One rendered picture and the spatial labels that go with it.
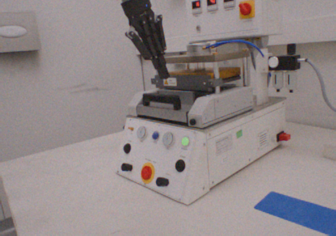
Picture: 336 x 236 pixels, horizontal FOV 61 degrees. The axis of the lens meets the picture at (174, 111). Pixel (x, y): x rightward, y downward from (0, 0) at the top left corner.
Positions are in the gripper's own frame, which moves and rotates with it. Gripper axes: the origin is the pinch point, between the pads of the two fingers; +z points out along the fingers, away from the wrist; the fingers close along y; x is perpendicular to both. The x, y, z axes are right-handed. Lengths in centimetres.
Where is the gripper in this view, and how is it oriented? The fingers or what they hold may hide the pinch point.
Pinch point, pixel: (161, 67)
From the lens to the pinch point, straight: 84.0
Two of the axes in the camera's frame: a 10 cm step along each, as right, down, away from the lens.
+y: -6.3, 5.6, -5.4
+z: 3.3, 8.2, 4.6
